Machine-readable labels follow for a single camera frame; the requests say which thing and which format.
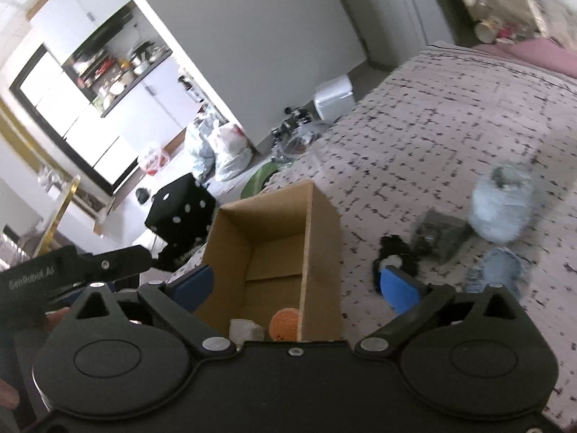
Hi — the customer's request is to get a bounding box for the orange ball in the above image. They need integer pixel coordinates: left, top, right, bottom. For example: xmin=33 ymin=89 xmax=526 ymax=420
xmin=269 ymin=307 xmax=302 ymax=342

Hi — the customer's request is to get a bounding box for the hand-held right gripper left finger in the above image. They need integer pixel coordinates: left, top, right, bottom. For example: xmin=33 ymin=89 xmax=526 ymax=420
xmin=67 ymin=265 xmax=237 ymax=358

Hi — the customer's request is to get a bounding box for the white door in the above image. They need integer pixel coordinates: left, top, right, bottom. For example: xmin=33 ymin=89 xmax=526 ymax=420
xmin=325 ymin=0 xmax=457 ymax=71

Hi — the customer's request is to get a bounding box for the black patterned white bedspread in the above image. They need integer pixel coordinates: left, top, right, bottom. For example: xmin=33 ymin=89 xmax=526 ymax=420
xmin=171 ymin=45 xmax=577 ymax=431

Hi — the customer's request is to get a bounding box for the green item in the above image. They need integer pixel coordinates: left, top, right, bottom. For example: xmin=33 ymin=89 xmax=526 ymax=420
xmin=240 ymin=162 xmax=281 ymax=199

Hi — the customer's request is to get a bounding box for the pink blanket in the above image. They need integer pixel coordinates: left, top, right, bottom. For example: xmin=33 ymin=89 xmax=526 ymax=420
xmin=472 ymin=37 xmax=577 ymax=87

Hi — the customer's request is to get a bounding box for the paper cup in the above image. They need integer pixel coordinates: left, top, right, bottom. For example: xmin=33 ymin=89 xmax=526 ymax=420
xmin=473 ymin=19 xmax=497 ymax=42

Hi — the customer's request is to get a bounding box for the dark grey cloth bundle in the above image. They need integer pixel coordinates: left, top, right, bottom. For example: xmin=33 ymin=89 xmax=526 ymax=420
xmin=412 ymin=209 xmax=473 ymax=263

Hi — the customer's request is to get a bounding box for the gold metal frame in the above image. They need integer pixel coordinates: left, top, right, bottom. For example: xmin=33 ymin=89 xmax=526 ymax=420
xmin=34 ymin=175 xmax=82 ymax=255

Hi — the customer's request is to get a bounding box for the black tripod clutter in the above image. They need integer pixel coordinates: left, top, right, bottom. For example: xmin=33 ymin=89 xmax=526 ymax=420
xmin=269 ymin=105 xmax=326 ymax=158

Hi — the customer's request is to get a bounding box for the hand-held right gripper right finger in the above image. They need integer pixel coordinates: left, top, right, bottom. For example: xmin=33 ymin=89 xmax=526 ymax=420
xmin=355 ymin=267 xmax=526 ymax=358

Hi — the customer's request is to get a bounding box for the grey plastic bag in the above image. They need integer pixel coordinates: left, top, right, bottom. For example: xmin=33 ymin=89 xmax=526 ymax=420
xmin=186 ymin=114 xmax=223 ymax=178

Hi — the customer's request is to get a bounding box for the white and red plastic bag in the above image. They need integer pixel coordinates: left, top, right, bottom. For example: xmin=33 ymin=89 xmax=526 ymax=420
xmin=213 ymin=122 xmax=254 ymax=182

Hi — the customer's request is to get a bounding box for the white box appliance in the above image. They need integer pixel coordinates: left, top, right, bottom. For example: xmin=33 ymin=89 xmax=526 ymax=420
xmin=313 ymin=76 xmax=355 ymax=121

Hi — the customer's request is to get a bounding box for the person's left hand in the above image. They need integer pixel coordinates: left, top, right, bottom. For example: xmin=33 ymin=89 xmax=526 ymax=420
xmin=0 ymin=307 xmax=72 ymax=411

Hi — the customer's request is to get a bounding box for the blue denim cloth piece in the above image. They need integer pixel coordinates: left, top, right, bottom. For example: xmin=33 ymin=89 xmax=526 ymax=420
xmin=466 ymin=247 xmax=524 ymax=299

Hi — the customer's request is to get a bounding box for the pile of white bags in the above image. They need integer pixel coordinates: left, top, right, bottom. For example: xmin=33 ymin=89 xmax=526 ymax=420
xmin=460 ymin=0 xmax=557 ymax=45

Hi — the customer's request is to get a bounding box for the white kitchen counter cabinet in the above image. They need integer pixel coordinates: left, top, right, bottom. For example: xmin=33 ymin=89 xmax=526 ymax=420
xmin=62 ymin=1 xmax=206 ymax=156

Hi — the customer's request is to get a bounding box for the black dice stool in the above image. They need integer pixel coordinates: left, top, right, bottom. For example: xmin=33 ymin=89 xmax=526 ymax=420
xmin=144 ymin=174 xmax=217 ymax=271

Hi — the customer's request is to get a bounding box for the brown cardboard box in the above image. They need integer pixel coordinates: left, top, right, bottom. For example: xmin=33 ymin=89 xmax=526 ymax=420
xmin=194 ymin=179 xmax=344 ymax=344

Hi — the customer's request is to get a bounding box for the translucent white item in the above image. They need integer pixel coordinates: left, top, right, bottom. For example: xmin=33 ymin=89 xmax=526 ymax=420
xmin=229 ymin=319 xmax=265 ymax=342

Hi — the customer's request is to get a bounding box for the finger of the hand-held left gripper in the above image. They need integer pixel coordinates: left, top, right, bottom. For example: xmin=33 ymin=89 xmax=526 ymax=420
xmin=79 ymin=245 xmax=154 ymax=283

